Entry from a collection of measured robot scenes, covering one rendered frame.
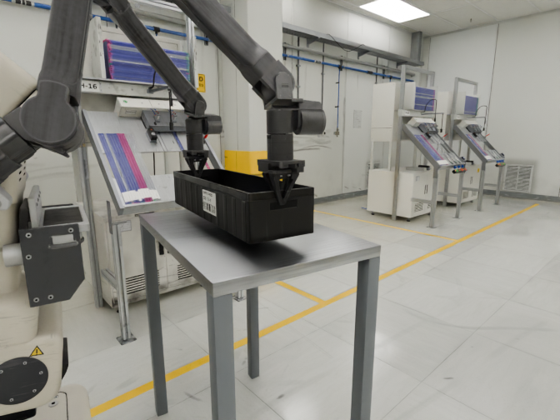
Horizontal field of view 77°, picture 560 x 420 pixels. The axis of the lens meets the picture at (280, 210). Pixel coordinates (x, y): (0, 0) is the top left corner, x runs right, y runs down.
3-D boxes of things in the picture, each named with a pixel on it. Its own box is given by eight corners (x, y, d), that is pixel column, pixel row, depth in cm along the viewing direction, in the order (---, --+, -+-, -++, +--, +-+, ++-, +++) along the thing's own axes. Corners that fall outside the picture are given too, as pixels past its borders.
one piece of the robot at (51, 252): (4, 315, 67) (-15, 203, 63) (17, 269, 90) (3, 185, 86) (97, 295, 76) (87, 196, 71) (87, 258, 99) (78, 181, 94)
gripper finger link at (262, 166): (282, 200, 84) (282, 160, 83) (300, 204, 79) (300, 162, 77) (257, 203, 81) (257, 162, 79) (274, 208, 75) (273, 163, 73)
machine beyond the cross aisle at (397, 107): (464, 218, 467) (482, 66, 428) (437, 228, 414) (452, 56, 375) (376, 203, 567) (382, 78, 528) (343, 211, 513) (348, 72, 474)
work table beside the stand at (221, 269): (226, 604, 82) (212, 283, 66) (155, 410, 140) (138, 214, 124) (365, 501, 106) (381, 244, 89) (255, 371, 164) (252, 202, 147)
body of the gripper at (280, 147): (280, 166, 83) (280, 133, 82) (306, 168, 75) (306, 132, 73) (256, 167, 80) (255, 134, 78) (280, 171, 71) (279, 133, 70)
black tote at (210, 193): (175, 202, 124) (172, 171, 121) (221, 197, 133) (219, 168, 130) (249, 244, 76) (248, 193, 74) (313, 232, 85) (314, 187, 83)
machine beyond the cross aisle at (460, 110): (502, 204, 560) (519, 78, 521) (483, 212, 507) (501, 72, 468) (420, 194, 660) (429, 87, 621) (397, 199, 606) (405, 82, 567)
